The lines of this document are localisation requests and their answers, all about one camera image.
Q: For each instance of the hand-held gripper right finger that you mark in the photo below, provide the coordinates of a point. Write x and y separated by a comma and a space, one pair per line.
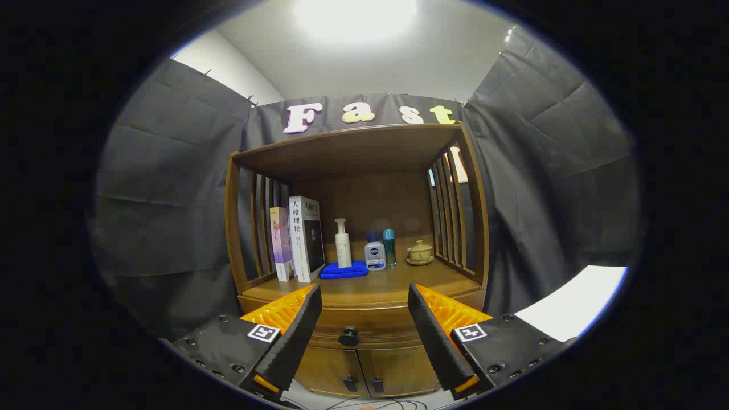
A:
435, 341

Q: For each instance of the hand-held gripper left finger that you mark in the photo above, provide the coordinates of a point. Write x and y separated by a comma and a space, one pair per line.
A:
296, 336

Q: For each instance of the black drawer knob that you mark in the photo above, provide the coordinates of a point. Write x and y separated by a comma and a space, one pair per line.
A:
348, 337

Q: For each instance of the brown wooden drawer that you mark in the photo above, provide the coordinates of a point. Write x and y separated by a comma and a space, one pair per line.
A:
364, 319

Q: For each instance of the wooden cabinet door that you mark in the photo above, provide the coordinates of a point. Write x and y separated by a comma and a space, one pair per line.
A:
324, 370
404, 370

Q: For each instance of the wooden countertop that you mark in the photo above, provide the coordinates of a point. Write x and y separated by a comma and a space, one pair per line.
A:
387, 285

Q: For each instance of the brown wooden cabinet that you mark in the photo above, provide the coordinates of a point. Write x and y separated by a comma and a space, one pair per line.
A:
376, 193

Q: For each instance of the blue folded cloth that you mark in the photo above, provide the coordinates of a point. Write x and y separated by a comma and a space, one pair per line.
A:
342, 271

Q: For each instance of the yellow lidded teacup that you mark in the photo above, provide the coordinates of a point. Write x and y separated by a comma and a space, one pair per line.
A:
420, 252

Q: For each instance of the purple book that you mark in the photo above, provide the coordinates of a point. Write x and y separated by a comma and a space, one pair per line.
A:
282, 245

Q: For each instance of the white thick book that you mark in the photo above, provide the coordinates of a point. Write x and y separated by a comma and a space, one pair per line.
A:
299, 239

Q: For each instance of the white pump bottle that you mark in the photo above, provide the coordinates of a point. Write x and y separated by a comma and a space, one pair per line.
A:
343, 250

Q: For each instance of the slim teal bottle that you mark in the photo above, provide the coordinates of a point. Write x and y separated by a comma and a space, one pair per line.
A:
390, 250

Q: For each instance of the white bottle with blue cap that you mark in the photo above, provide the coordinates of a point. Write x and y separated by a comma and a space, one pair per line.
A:
375, 256

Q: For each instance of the white grey ridged board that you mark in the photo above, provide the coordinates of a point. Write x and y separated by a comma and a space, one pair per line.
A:
569, 302

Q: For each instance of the black backdrop cloth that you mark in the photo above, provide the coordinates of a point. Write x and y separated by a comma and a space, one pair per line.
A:
171, 199

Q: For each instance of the ceiling light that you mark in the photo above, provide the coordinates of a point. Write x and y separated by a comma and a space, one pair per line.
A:
356, 17

